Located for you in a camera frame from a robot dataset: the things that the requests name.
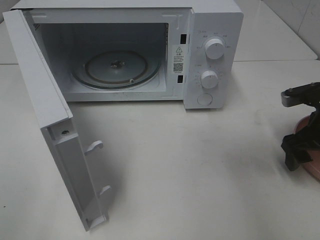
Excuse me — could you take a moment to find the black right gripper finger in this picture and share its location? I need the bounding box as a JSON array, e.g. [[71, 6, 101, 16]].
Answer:
[[281, 134, 313, 171]]

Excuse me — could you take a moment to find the lower white microwave knob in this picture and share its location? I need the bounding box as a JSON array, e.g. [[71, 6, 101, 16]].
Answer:
[[200, 70, 219, 89]]

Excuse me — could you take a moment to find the round white door button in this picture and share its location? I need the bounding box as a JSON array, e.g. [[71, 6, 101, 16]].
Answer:
[[197, 93, 213, 106]]

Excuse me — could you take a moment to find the white microwave oven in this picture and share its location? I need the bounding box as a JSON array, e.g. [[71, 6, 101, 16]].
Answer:
[[9, 0, 244, 109]]

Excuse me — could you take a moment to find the white microwave knob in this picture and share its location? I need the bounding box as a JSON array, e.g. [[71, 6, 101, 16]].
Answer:
[[200, 70, 219, 89], [204, 36, 225, 60]]

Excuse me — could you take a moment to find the white warning label sticker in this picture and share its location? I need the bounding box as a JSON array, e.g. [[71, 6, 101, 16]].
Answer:
[[171, 44, 187, 74]]

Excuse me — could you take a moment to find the white microwave door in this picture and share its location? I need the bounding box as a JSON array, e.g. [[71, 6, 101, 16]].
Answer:
[[3, 9, 109, 231]]

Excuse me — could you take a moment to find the pink round plate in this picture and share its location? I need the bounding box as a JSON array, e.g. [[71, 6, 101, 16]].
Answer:
[[294, 116, 320, 182]]

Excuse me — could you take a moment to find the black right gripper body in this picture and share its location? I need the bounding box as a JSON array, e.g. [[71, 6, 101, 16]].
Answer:
[[301, 101, 320, 141]]

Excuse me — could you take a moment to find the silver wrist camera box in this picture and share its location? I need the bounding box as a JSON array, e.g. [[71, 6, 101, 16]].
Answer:
[[281, 82, 320, 108]]

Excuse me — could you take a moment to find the upper white microwave knob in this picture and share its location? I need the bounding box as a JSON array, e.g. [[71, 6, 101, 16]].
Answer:
[[204, 36, 225, 60]]

